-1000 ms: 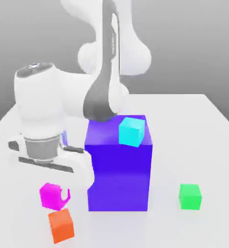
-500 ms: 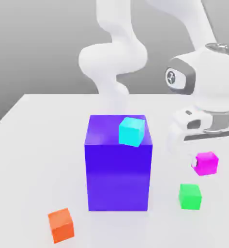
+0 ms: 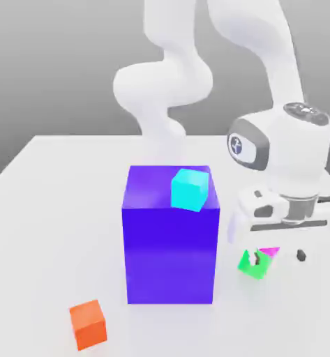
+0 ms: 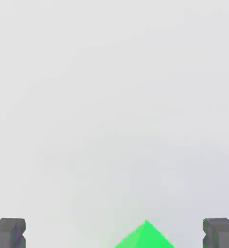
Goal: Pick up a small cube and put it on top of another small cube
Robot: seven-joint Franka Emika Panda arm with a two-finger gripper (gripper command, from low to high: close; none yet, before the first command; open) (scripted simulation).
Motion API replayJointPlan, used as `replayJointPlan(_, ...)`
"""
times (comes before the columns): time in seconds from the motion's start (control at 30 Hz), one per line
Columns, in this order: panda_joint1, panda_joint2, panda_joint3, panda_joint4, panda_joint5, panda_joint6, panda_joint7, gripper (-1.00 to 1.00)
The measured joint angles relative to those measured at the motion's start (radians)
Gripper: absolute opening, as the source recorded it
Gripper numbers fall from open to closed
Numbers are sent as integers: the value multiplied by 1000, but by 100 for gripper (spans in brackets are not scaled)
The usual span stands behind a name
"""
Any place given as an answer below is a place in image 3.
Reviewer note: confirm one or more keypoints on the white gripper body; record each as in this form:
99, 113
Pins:
282, 238

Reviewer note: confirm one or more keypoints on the small orange cube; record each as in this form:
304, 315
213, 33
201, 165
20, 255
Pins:
89, 326

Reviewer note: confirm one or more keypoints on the small magenta cube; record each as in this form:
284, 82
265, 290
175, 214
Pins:
270, 251

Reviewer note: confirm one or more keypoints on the large purple box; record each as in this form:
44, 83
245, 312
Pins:
170, 251

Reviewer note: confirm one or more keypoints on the small green cube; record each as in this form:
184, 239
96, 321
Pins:
258, 271

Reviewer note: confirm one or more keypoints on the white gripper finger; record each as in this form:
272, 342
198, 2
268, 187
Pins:
252, 258
301, 255

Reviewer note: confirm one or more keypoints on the small cyan cube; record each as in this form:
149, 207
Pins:
187, 192

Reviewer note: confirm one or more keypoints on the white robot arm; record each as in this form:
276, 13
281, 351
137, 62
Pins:
290, 139

